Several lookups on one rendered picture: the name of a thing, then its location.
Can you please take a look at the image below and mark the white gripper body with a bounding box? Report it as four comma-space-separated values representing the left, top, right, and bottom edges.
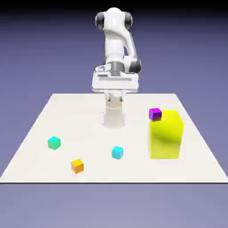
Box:
91, 70, 139, 94

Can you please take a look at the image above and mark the small purple cube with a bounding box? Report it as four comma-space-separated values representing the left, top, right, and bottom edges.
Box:
148, 107, 163, 122

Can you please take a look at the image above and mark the small cyan cube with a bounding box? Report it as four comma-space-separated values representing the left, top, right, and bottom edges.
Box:
111, 146, 124, 160

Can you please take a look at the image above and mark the small green cube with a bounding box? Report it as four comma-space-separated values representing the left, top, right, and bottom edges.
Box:
47, 136, 61, 151

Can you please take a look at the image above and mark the small orange cube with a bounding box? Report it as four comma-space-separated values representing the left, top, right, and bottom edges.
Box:
70, 158, 85, 175

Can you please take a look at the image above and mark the large yellow box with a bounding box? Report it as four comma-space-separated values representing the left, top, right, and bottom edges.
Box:
149, 110, 184, 159

